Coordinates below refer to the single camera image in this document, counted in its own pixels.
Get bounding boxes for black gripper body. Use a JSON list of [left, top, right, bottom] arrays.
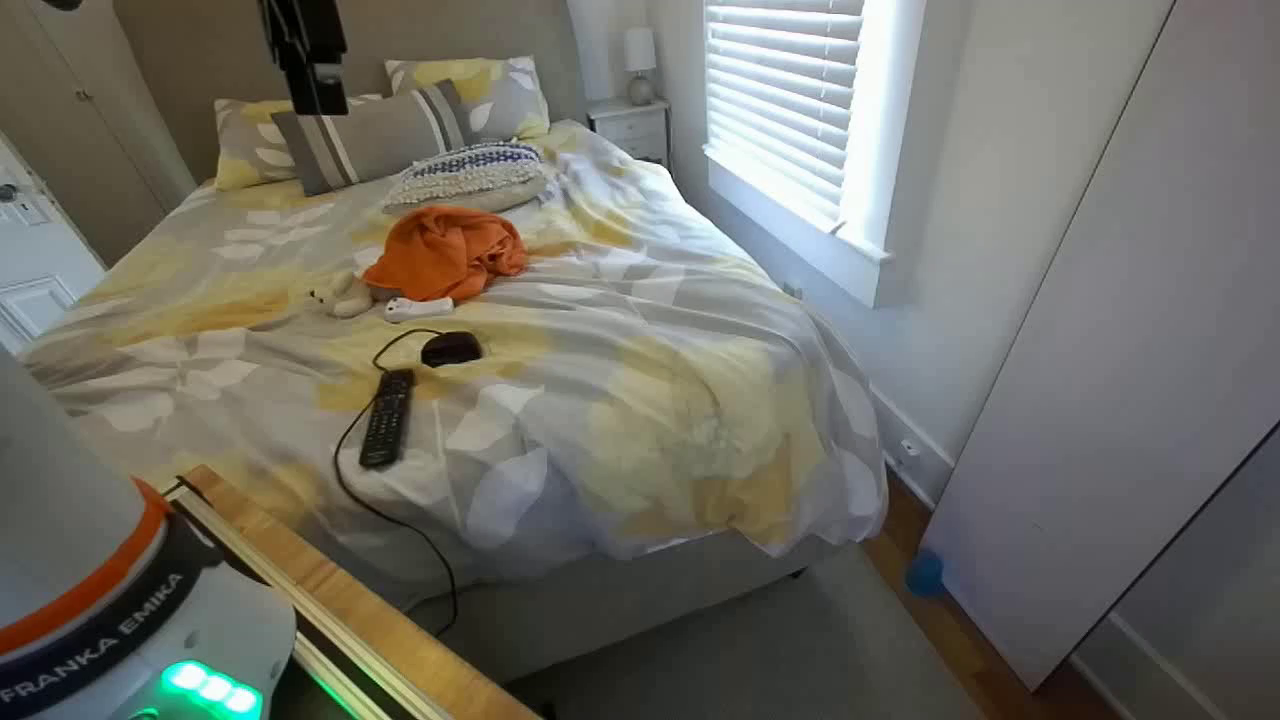
[[256, 0, 349, 117]]

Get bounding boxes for yellow grey floral bed sheet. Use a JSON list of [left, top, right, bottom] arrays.
[[22, 126, 889, 555]]

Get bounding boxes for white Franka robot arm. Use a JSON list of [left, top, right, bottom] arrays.
[[0, 359, 302, 720]]

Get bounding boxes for grey striped pillow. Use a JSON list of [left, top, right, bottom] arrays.
[[274, 80, 471, 198]]

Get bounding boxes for grey upholstered headboard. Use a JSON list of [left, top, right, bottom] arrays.
[[111, 0, 584, 181]]

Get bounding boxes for yellow floral pillow left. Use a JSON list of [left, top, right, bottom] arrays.
[[212, 100, 302, 188]]

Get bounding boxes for white blue knitted cushion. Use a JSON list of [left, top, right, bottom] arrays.
[[386, 145, 552, 211]]

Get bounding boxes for small white plush toy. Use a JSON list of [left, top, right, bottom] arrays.
[[310, 272, 373, 321]]

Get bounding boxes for orange cloth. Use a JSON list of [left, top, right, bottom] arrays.
[[359, 203, 530, 305]]

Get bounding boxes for white table lamp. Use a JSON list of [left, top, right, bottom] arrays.
[[624, 27, 656, 104]]

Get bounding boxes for black computer mouse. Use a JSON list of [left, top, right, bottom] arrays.
[[422, 334, 484, 369]]

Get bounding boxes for white nightstand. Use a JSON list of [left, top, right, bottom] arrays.
[[587, 100, 669, 165]]

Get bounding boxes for black remote control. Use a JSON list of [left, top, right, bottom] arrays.
[[359, 369, 415, 468]]

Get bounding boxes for white window blinds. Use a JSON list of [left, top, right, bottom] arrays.
[[705, 0, 865, 228]]

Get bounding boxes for white bed base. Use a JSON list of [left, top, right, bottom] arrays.
[[314, 529, 844, 686]]

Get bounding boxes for blue ball on floor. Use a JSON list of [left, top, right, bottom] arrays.
[[906, 550, 944, 596]]

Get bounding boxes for white wardrobe door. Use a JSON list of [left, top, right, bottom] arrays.
[[926, 0, 1280, 688]]

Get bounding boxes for black cable on bed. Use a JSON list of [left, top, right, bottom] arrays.
[[330, 324, 465, 640]]

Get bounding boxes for wooden robot mount table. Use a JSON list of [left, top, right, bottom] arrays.
[[170, 468, 535, 720]]

